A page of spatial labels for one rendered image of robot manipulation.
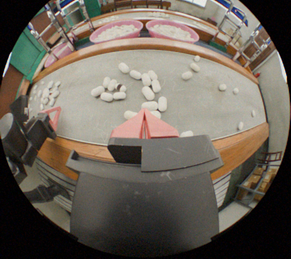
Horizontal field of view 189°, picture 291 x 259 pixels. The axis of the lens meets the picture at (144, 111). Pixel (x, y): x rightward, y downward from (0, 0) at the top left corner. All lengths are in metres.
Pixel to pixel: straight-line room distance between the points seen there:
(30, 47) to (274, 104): 5.29
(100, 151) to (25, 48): 0.98
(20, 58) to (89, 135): 0.88
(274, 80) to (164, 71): 4.36
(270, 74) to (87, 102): 4.62
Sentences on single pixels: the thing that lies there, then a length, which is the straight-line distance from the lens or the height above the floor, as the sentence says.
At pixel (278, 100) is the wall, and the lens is 4.40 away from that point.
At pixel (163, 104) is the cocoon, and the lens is 0.19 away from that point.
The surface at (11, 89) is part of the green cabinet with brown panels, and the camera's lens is 0.91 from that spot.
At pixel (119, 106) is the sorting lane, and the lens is 0.21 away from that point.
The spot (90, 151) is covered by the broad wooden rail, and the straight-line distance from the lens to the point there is 0.22.
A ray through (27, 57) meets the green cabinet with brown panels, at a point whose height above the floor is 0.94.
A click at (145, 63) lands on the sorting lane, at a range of 0.28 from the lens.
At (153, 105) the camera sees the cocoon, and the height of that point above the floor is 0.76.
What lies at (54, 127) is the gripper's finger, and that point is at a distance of 0.29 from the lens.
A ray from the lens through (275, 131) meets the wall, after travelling 4.53.
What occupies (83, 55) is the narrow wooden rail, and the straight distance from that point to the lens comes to 0.40.
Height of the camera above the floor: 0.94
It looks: 76 degrees down
